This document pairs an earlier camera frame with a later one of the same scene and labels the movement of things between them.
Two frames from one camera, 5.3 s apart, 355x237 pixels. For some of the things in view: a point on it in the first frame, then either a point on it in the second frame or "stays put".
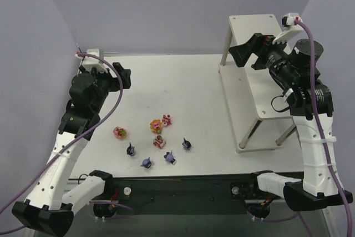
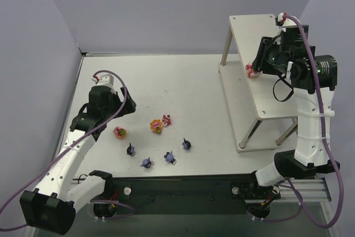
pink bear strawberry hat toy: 166,120 stays put
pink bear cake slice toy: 159,142 -> 250,72
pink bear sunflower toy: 156,126 stays put
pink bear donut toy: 120,132 stays put
